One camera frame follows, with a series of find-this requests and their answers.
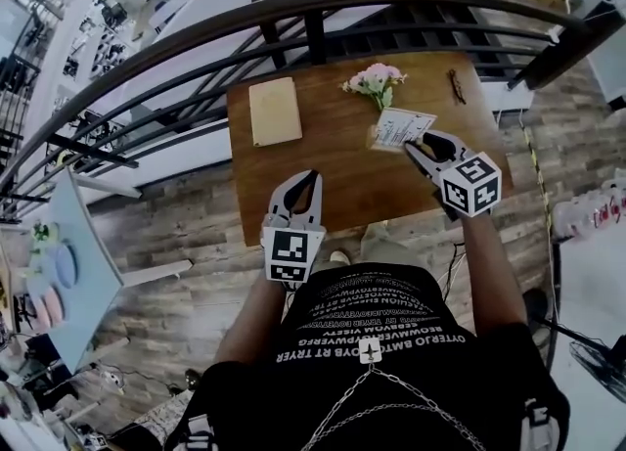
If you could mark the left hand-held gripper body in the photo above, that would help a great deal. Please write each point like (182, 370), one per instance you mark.
(291, 253)

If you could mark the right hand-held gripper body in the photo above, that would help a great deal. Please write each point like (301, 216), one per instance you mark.
(472, 185)

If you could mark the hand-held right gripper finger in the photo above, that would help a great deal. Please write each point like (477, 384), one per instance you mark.
(425, 163)
(452, 146)

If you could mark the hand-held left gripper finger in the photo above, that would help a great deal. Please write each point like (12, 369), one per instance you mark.
(279, 204)
(318, 204)

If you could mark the white printed table card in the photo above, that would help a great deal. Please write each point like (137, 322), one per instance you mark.
(401, 128)

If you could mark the person's left forearm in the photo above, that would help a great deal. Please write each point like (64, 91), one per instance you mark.
(249, 312)

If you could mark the person's right forearm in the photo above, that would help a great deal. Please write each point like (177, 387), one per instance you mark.
(489, 273)

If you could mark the brown wooden table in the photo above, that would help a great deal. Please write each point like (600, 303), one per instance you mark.
(342, 185)

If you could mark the white shoe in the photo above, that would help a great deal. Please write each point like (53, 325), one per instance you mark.
(377, 230)
(340, 258)

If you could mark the dark folded eyeglasses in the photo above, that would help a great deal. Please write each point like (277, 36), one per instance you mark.
(457, 87)

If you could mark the person's grey trousers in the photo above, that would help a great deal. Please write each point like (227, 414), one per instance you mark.
(374, 251)

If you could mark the beige book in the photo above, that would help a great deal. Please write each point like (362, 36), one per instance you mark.
(275, 111)

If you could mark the pink flower bouquet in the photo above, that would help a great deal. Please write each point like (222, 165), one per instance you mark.
(374, 79)

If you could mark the shrink-wrapped water bottle pack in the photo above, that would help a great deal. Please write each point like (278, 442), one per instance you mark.
(587, 214)

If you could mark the dark metal railing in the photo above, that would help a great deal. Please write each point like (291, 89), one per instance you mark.
(315, 40)

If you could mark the person's black printed t-shirt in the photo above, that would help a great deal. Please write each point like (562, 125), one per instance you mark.
(391, 415)

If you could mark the light blue table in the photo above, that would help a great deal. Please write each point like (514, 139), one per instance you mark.
(93, 302)

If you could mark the black floor fan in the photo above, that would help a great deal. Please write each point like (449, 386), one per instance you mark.
(596, 361)

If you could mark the blue plate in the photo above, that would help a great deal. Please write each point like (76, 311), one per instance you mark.
(67, 265)

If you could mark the small green plant sprig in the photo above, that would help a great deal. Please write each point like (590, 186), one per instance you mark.
(41, 234)

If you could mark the pink plate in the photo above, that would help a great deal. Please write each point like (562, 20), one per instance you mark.
(36, 312)
(54, 304)

